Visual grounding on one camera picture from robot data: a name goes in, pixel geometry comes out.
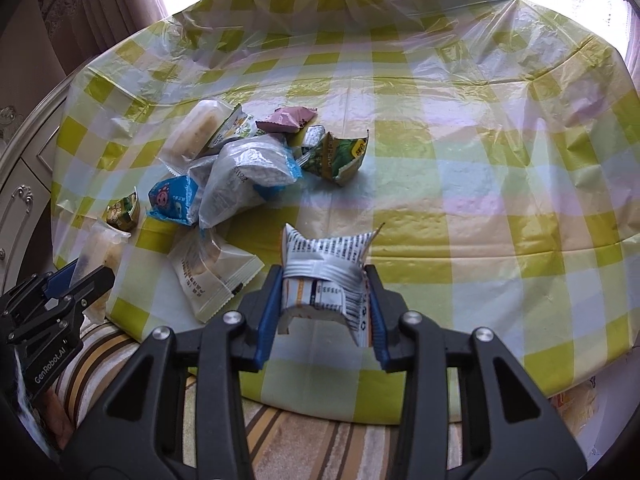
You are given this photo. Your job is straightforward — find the orange white plastic bag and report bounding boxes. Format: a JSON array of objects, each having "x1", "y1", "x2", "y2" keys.
[{"x1": 547, "y1": 375, "x2": 621, "y2": 441}]

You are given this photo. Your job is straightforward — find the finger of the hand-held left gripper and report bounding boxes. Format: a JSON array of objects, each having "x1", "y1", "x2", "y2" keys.
[
  {"x1": 60, "y1": 266, "x2": 117, "y2": 313},
  {"x1": 40, "y1": 258, "x2": 82, "y2": 303}
]

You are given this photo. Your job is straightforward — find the white black-print snack packet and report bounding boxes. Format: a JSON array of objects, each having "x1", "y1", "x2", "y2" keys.
[{"x1": 277, "y1": 222, "x2": 385, "y2": 348}]

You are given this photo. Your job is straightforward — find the small green yellow snack packet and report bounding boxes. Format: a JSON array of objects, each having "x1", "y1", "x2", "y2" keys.
[{"x1": 104, "y1": 187, "x2": 141, "y2": 232}]

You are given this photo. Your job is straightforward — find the yellow checked plastic tablecloth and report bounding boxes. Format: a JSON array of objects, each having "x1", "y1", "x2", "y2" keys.
[{"x1": 50, "y1": 0, "x2": 638, "y2": 423}]

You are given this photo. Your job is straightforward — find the blue pig snack packet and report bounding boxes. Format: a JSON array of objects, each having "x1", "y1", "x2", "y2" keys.
[{"x1": 146, "y1": 176, "x2": 200, "y2": 225}]

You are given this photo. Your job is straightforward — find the clear brown snack packet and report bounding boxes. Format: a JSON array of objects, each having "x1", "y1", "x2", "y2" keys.
[{"x1": 75, "y1": 222, "x2": 132, "y2": 321}]

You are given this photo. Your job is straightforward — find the pink curtain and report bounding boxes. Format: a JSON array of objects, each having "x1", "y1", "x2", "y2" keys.
[{"x1": 30, "y1": 0, "x2": 171, "y2": 81}]

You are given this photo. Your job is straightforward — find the pink snack packet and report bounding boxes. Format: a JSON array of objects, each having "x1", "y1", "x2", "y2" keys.
[{"x1": 256, "y1": 106, "x2": 317, "y2": 133}]

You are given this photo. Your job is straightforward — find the striped seat cushion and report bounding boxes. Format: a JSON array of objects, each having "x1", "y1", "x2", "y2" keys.
[{"x1": 52, "y1": 320, "x2": 463, "y2": 480}]

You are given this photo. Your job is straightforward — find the green white flower snack packet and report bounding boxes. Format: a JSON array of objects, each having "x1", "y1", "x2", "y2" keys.
[{"x1": 207, "y1": 105, "x2": 258, "y2": 148}]

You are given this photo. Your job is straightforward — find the white carved cabinet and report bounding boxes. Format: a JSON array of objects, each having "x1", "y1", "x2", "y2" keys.
[{"x1": 0, "y1": 75, "x2": 81, "y2": 291}]

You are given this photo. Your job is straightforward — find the large clear white snack packet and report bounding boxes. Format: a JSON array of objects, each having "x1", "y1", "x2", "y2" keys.
[{"x1": 199, "y1": 135, "x2": 303, "y2": 228}]

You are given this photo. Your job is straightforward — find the clear cake snack packet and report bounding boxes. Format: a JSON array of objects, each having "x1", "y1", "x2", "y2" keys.
[{"x1": 167, "y1": 100, "x2": 233, "y2": 163}]

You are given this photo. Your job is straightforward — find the white bread snack packet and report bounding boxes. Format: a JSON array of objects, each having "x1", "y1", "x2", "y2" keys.
[{"x1": 167, "y1": 230, "x2": 266, "y2": 323}]

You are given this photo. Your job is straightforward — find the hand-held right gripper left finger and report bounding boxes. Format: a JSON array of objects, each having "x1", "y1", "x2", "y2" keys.
[{"x1": 60, "y1": 264, "x2": 286, "y2": 480}]

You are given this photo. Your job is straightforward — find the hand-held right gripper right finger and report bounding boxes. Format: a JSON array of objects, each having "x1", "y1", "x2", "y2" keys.
[{"x1": 362, "y1": 264, "x2": 588, "y2": 480}]

